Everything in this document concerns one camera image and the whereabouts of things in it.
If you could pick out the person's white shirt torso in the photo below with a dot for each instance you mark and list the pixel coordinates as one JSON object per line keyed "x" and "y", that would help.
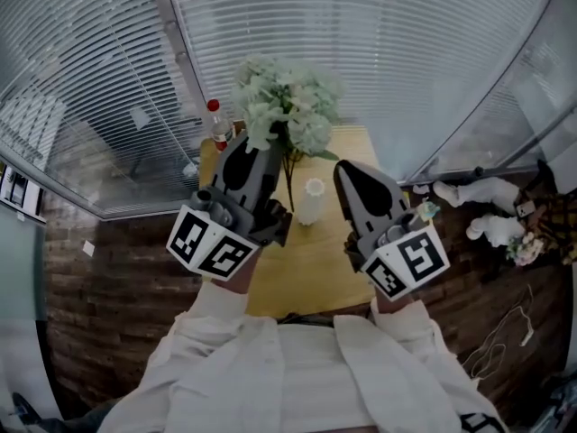
{"x": 306, "y": 377}

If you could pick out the person's left forearm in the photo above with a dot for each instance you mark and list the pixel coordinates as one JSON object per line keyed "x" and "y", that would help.
{"x": 216, "y": 307}

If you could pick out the metal window frame post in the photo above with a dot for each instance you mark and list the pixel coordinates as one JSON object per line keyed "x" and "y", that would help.
{"x": 178, "y": 39}

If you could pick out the small pink flowers bunch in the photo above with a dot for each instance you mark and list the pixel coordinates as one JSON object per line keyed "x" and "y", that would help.
{"x": 524, "y": 246}

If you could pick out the pale green flowers bouquet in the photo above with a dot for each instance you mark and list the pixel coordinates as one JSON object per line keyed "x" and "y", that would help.
{"x": 293, "y": 102}

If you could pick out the small teal white object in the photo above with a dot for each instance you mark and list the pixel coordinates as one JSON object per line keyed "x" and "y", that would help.
{"x": 428, "y": 208}

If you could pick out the small white paper note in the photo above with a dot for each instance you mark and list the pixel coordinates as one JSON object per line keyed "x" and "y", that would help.
{"x": 88, "y": 247}

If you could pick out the white ribbed vase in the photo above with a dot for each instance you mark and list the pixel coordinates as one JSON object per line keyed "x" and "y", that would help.
{"x": 311, "y": 205}

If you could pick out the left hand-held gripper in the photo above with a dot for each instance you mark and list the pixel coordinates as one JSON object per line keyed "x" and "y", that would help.
{"x": 234, "y": 217}

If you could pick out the clear bottle with red cap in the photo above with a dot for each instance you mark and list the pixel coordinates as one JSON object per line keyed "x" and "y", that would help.
{"x": 221, "y": 129}

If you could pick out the white paper scrap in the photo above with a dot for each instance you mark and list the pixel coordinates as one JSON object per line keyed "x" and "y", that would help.
{"x": 421, "y": 189}

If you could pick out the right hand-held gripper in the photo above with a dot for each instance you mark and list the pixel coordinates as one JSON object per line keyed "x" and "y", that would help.
{"x": 383, "y": 237}

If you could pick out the person's right forearm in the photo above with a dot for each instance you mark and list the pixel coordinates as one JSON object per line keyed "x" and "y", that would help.
{"x": 405, "y": 327}

